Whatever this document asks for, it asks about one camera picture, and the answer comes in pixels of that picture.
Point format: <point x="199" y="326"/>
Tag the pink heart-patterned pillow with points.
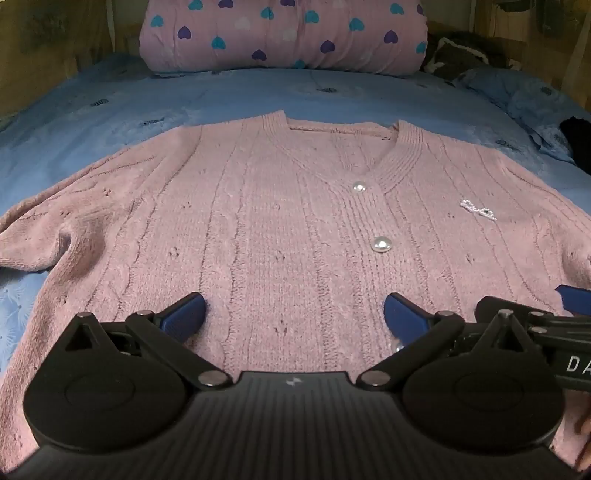
<point x="286" y="37"/>

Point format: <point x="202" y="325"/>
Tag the dark plush cloth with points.
<point x="461" y="60"/>

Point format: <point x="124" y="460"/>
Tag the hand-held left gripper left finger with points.
<point x="184" y="316"/>

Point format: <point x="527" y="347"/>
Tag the person's right hand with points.
<point x="585" y="429"/>

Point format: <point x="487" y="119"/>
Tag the blue dandelion print bedsheet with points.
<point x="92" y="115"/>

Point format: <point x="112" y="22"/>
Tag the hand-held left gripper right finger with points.
<point x="406" y="318"/>

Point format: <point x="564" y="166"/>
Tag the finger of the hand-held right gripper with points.
<point x="575" y="297"/>
<point x="531" y="318"/>

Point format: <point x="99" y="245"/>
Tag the black cloth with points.
<point x="579" y="143"/>

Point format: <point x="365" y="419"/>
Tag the blue crumpled blanket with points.
<point x="521" y="97"/>

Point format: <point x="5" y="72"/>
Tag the pink knitted cardigan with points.
<point x="277" y="230"/>

